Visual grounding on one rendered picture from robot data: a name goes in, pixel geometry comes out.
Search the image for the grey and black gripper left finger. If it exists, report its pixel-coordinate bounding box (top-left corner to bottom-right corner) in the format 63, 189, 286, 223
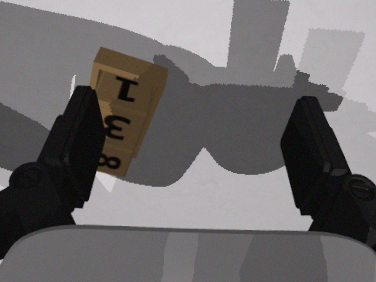
0, 86, 106, 260

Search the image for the brown cardboard cube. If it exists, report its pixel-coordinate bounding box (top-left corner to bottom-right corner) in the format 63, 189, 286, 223
96, 70, 154, 148
97, 141, 135, 177

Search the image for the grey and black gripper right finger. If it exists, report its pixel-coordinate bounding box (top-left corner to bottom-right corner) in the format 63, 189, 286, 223
280, 96, 376, 251

